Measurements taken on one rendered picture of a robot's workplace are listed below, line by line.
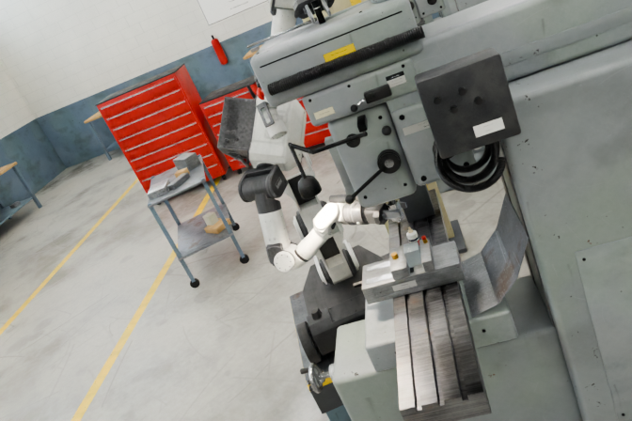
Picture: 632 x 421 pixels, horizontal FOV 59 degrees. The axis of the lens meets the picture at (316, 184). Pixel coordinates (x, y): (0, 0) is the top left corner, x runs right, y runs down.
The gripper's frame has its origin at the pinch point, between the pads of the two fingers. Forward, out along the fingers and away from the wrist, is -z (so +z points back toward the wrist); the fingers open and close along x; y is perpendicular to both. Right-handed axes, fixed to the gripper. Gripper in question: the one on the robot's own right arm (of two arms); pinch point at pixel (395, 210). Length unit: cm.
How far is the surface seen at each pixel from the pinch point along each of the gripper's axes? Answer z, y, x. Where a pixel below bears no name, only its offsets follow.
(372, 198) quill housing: -0.4, -11.1, -10.8
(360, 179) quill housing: 0.8, -18.8, -11.3
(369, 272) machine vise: 17.6, 23.6, -3.3
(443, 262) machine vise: -9.8, 23.2, 1.5
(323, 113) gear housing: 2.5, -42.9, -14.2
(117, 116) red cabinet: 487, 7, 269
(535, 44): -52, -41, 12
